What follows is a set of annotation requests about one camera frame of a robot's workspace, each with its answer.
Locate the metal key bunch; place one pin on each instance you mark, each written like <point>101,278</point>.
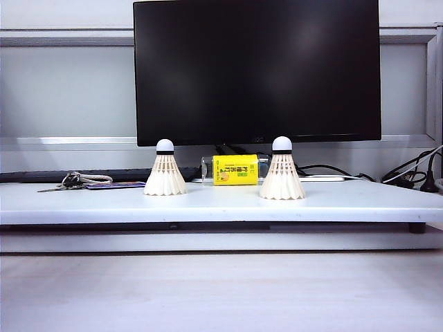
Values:
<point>71,182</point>

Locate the black platform foot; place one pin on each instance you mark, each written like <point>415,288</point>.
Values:
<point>417,228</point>

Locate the black power plug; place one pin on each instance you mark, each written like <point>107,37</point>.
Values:
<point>430,176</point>

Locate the black keyboard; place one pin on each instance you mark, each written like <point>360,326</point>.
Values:
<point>34,175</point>

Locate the white feather shuttlecock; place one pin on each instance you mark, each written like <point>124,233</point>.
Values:
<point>165,177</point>
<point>282,178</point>

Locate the narrow aluminium partition rail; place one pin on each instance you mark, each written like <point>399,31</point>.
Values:
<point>79,141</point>

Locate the aluminium partition post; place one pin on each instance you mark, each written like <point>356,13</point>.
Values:
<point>433,83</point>

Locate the blue flat card tag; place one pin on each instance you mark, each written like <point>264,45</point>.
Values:
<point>116,185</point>

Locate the white flat monitor base plate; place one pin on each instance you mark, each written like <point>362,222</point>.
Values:
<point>323,178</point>

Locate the clear bottle with yellow label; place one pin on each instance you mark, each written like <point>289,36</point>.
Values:
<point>235,169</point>

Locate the black computer monitor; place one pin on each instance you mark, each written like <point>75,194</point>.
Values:
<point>256,69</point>

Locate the wide aluminium partition rail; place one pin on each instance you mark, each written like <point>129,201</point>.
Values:
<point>69,37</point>

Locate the white power strip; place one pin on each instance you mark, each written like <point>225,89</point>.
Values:
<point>440,184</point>

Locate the white raised platform board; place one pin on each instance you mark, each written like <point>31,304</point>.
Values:
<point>221,205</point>

